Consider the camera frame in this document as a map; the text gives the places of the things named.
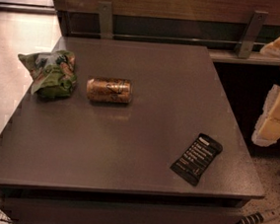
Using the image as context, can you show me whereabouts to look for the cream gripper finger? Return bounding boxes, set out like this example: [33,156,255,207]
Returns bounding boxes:
[259,37,280,58]
[255,85,280,143]

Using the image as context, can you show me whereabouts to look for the orange soda can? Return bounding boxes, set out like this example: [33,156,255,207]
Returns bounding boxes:
[86,77,133,104]

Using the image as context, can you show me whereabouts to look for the black snack bar wrapper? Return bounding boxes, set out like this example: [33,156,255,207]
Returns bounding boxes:
[171,133,223,187]

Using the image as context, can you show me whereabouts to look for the grey drawer front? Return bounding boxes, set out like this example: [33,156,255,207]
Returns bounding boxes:
[0,197,242,224]

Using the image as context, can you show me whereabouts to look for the green chip bag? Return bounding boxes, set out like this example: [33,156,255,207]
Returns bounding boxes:
[18,49,77,100]

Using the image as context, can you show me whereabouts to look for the metal rail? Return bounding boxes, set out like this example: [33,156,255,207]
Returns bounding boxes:
[67,31,265,52]

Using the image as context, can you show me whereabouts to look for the right metal bracket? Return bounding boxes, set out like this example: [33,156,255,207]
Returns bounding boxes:
[235,10,268,59]

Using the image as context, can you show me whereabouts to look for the metal bracket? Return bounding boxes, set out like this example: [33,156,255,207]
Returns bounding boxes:
[98,1,113,39]
[235,10,268,59]

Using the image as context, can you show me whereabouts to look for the striped cable on floor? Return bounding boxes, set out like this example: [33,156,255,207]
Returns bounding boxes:
[229,205,280,224]

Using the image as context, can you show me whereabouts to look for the left metal bracket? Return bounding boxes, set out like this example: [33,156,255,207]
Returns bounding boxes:
[98,1,113,39]

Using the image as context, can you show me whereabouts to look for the wooden wall panel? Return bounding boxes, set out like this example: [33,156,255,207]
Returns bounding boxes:
[53,0,280,26]

